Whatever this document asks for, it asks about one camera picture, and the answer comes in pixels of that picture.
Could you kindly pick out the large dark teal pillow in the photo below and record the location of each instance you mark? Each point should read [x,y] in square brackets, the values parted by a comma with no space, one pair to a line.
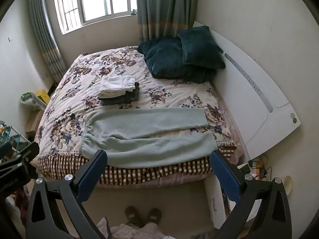
[164,57]

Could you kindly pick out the folded white pants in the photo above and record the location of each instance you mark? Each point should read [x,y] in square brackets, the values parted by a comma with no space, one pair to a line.
[114,86]

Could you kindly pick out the small dark cloth bundle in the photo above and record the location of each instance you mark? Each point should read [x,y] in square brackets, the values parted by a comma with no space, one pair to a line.
[133,11]

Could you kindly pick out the floral quilt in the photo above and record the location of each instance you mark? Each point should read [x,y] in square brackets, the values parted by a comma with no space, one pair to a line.
[82,79]

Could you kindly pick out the narrow grey-blue striped curtain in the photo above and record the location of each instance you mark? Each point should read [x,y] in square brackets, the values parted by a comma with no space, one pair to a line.
[44,34]

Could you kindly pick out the folded dark grey pants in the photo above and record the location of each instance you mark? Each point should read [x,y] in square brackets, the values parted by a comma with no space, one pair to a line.
[124,99]

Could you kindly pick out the wide grey-blue striped curtain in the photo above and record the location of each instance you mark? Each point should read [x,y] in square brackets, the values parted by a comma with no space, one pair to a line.
[164,7]

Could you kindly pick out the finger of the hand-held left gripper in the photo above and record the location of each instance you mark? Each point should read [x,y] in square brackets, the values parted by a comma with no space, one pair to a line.
[5,150]
[27,153]

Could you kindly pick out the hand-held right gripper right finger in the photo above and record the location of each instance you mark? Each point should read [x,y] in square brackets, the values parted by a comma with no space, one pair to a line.
[224,176]

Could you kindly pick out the cream round disc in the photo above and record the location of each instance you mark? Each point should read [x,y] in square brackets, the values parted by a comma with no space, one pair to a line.
[288,184]

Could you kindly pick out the brown slipper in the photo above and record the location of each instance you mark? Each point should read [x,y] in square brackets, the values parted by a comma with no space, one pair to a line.
[154,215]
[132,215]

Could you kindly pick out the white nightstand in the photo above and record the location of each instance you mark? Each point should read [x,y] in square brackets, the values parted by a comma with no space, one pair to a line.
[215,204]

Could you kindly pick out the light green pants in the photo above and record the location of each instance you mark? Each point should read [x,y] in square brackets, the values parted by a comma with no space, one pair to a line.
[149,129]

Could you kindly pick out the yellow box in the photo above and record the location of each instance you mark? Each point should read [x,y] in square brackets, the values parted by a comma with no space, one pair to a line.
[42,95]

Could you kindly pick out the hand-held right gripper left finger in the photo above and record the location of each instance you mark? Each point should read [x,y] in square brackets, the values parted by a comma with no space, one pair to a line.
[92,176]

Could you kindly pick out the cardboard box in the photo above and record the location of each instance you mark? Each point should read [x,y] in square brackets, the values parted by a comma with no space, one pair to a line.
[33,124]

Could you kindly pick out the small dark teal pillow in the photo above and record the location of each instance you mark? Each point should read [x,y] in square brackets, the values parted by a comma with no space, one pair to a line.
[201,47]

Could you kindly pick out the white headboard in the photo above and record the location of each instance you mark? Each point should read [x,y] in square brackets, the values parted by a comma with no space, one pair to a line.
[249,114]

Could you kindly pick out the window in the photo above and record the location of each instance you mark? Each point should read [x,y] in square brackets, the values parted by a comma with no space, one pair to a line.
[97,0]

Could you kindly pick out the yellow power strip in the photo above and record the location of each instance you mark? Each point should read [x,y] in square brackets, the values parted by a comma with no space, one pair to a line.
[261,167]

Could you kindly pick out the person's quilted clothing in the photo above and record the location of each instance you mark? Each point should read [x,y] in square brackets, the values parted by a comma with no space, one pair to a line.
[134,231]

